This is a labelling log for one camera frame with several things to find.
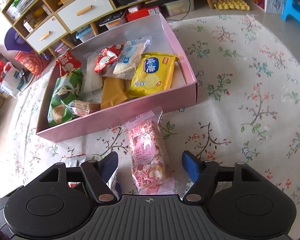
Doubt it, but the pink cardboard box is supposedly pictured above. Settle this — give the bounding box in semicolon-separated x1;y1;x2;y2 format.
36;14;198;142

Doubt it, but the yellow wafer snack pack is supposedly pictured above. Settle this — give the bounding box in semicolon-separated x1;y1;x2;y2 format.
101;77;128;109

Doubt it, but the white long snack pack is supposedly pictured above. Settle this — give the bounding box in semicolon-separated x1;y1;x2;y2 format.
106;168;122;199

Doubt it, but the wooden white TV cabinet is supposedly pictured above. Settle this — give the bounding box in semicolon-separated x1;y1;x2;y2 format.
1;0;300;58

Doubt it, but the white blue bread pack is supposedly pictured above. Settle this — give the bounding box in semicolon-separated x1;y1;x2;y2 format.
103;36;152;80

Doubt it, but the pink rice crisp pack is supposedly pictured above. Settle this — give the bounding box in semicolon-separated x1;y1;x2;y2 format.
125;107;175;195

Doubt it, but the green cracker snack pack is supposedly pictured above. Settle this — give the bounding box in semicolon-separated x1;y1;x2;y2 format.
47;68;83;127

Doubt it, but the orange silver snack pack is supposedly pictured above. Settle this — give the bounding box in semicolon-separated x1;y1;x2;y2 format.
62;154;86;188

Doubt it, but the red white snack pack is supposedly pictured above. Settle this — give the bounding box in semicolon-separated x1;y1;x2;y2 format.
94;44;123;73
55;49;82;76

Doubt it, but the brown biscuit clear pack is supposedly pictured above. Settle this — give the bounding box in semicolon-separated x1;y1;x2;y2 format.
68;100;101;116

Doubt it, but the purple hat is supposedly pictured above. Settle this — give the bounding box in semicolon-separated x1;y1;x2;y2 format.
4;27;33;53

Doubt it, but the yellow egg tray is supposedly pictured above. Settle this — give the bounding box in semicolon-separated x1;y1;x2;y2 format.
203;0;251;11

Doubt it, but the yellow cracker snack pack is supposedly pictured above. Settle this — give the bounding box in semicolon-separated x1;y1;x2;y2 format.
127;52;179;98

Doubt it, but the clear white cake pack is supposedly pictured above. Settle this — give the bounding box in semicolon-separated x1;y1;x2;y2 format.
82;53;103;101

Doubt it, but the red cardboard box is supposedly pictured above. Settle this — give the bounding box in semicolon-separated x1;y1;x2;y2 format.
126;6;160;22

